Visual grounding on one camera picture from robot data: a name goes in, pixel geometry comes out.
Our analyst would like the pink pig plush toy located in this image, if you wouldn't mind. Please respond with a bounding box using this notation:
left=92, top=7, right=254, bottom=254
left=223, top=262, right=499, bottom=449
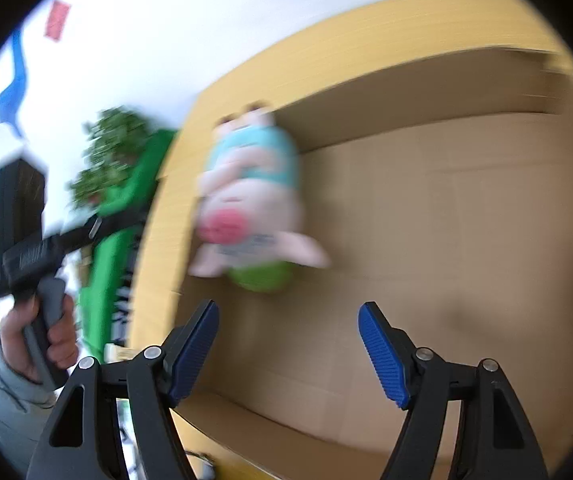
left=189, top=102, right=332, bottom=293

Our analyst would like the small green potted plant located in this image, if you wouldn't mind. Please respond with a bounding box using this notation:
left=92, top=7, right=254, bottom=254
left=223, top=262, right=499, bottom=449
left=69, top=165, right=132, bottom=209

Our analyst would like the large green potted plant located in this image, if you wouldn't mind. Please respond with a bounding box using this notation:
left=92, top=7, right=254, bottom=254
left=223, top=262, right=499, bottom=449
left=84, top=107, right=162, bottom=171

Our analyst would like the blue wall decoration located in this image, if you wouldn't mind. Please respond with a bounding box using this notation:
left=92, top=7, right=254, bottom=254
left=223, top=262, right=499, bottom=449
left=0, top=30, right=30, bottom=126

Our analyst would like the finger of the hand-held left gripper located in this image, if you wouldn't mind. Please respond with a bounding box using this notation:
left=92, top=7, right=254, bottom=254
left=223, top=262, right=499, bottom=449
left=59, top=210, right=142, bottom=256

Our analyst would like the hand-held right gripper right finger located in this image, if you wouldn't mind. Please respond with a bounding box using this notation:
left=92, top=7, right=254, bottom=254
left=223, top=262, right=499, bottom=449
left=358, top=301, right=550, bottom=480

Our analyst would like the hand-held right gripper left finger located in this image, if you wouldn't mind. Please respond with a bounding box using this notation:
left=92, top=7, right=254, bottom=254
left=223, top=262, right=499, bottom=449
left=26, top=300, right=220, bottom=480

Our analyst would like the yellow wooden desktop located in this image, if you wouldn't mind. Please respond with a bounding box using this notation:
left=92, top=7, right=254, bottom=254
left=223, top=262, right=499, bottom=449
left=129, top=0, right=573, bottom=480

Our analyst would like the person's left hand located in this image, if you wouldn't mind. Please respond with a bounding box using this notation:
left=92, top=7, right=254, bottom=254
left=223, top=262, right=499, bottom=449
left=0, top=292, right=80, bottom=383

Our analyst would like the person's left forearm grey sleeve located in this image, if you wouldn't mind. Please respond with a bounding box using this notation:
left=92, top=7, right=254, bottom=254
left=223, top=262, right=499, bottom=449
left=0, top=332, right=60, bottom=466

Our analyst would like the red wall sign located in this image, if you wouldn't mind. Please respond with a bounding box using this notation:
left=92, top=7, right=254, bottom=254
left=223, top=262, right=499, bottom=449
left=44, top=0, right=72, bottom=41

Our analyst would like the green tablecloth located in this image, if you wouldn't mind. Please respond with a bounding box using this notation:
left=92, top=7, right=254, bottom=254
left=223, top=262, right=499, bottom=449
left=76, top=130, right=180, bottom=356

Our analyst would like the brown cardboard box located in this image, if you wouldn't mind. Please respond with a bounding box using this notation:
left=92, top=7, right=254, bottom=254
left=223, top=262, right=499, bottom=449
left=166, top=47, right=573, bottom=480

